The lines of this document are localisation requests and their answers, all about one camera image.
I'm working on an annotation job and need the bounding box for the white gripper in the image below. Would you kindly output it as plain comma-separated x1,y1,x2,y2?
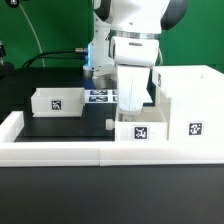
110,36,159,121

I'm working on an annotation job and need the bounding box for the white drawer tray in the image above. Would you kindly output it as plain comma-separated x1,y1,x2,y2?
31,88,85,117
106,107,168,141

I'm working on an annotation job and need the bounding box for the white drawer cabinet box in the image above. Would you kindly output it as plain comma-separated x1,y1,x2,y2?
153,65,224,142

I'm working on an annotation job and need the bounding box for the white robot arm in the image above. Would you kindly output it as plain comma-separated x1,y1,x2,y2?
84,0,188,122

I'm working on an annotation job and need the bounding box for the white marker tag sheet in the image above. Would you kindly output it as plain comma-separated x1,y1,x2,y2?
81,89,118,104

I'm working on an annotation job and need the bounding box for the black raised platform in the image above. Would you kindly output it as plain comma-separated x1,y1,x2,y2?
0,66,158,143

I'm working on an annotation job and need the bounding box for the black stand on left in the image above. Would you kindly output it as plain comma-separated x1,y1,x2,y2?
0,41,14,78

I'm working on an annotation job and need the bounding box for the black cable bundle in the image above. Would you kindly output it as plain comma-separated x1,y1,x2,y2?
21,47,89,69

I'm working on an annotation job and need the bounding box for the thin white cable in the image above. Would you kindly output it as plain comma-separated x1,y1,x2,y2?
18,3,46,68

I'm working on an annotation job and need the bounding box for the white foam border frame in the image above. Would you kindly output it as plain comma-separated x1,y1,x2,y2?
0,111,224,167

